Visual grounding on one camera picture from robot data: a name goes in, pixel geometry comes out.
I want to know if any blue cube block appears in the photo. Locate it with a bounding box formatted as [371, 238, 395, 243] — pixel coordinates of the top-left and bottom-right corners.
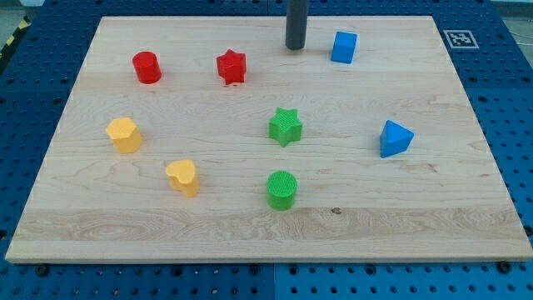
[331, 32, 358, 64]

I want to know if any green cylinder block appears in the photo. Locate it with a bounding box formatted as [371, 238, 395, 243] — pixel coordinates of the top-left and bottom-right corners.
[266, 171, 297, 211]

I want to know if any black board clamp bolt left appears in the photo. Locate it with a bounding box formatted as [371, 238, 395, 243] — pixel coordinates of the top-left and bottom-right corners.
[35, 264, 50, 278]

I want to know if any red star block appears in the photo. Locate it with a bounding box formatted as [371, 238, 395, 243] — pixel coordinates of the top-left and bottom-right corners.
[216, 49, 247, 85]

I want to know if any white fiducial marker tag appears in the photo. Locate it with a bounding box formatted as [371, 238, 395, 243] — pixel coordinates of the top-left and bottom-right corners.
[444, 29, 479, 49]

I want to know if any red cylinder block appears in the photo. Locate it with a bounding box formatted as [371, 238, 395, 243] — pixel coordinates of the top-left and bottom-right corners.
[132, 52, 162, 84]

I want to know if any light wooden board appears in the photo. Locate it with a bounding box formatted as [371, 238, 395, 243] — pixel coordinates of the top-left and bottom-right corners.
[6, 16, 532, 264]

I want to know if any black board clamp bolt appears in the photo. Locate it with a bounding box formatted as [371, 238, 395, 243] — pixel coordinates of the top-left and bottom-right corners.
[496, 261, 512, 274]
[35, 264, 50, 278]

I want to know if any green star block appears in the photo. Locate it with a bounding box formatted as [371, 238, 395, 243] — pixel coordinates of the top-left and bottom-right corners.
[268, 107, 303, 148]

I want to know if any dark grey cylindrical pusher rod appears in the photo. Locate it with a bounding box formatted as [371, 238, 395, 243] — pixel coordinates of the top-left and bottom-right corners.
[285, 0, 309, 51]

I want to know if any yellow heart block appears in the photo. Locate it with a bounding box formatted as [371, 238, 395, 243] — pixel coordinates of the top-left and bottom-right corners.
[165, 160, 200, 198]

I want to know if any yellow hexagon block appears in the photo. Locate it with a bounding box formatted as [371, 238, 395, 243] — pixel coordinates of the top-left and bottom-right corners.
[106, 117, 142, 154]

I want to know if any black board clamp bolt right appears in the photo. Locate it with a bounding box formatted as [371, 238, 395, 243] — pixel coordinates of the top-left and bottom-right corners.
[496, 261, 512, 274]

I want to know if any blue triangle block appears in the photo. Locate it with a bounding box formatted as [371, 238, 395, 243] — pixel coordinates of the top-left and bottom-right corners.
[380, 120, 415, 158]

